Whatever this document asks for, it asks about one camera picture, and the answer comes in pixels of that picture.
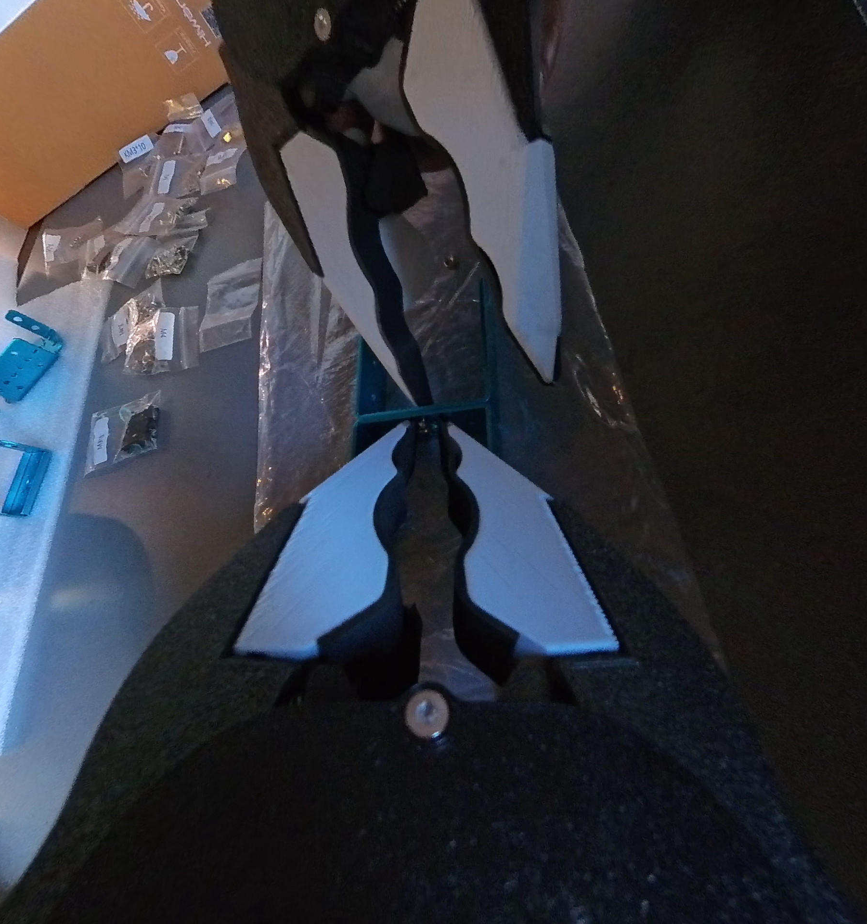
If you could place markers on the pile of small hardware bags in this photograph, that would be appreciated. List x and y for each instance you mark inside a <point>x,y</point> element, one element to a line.
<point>159,231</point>

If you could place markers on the person's right hand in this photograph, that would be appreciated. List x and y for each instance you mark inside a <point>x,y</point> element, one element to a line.
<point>552,43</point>

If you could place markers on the orange and white cardboard box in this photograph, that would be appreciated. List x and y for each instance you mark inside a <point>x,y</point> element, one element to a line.
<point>58,108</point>

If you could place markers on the grey desk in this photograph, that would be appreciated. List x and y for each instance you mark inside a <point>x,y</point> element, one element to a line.
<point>765,361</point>

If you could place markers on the white foam sheet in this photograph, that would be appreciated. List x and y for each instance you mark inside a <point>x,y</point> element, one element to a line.
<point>21,577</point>

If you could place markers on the large clear plastic bag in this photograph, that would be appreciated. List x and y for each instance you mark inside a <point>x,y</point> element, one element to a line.
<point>621,433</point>

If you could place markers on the small bag of black screws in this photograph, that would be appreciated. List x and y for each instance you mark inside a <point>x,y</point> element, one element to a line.
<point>133,426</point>

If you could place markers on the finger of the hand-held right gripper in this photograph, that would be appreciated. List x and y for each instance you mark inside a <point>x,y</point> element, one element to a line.
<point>325,216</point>
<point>498,180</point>

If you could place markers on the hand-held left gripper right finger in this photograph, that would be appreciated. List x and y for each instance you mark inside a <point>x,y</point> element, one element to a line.
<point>534,570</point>

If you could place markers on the small blue U bracket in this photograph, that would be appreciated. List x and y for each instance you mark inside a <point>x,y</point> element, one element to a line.
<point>29,476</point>

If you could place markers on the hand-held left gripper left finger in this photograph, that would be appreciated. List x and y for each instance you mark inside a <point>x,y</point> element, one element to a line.
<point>318,570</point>

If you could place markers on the blue holed U bracket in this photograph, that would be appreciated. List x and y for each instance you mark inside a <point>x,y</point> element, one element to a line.
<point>21,361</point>

